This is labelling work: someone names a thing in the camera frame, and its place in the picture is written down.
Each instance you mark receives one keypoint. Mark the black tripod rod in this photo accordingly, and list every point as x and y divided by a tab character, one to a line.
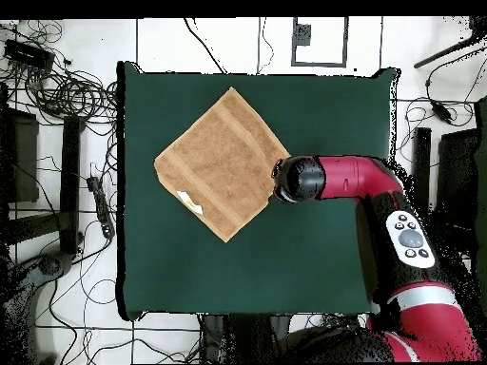
441	53

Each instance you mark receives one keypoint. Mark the black square block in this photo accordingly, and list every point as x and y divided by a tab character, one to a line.
456	171
23	159

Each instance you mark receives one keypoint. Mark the black stand bar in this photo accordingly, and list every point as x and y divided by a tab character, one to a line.
70	182
422	159

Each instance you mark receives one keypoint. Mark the grey floor frame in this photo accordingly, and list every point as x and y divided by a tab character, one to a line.
345	42

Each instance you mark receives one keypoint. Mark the black electronics box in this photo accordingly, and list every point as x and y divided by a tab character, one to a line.
28	55

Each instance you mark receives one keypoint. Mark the black power strip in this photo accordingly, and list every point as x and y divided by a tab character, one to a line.
102	207

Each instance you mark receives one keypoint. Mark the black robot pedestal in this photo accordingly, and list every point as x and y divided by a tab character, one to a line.
247	338

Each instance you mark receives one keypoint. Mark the black power adapter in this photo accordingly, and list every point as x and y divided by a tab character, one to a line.
441	112

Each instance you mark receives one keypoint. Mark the grey wheeled base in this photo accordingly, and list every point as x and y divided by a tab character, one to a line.
51	264

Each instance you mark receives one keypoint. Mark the dark green table cloth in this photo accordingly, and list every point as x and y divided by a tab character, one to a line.
190	273

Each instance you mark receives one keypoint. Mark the tan terry towel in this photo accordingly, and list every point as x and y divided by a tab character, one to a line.
224	163

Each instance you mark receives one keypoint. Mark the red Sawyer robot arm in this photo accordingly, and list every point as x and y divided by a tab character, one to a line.
350	176

